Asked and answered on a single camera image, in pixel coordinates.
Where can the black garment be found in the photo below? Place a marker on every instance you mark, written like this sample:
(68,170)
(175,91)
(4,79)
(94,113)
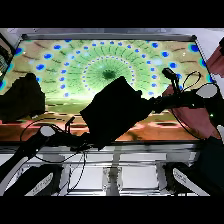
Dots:
(113,110)

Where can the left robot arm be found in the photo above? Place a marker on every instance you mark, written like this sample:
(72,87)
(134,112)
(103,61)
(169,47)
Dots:
(25,153)

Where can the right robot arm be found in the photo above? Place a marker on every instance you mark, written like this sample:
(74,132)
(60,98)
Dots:
(203,100)

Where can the red garment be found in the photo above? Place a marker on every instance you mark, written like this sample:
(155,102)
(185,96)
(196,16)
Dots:
(193,120)
(217,61)

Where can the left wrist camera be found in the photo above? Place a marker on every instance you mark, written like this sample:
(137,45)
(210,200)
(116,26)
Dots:
(69,124)

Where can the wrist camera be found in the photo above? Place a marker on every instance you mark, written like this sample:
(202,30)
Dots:
(170,75)
(69,124)

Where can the silver frame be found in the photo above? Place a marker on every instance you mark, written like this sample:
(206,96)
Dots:
(133,156)

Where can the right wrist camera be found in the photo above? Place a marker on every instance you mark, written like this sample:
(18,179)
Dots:
(170,75)

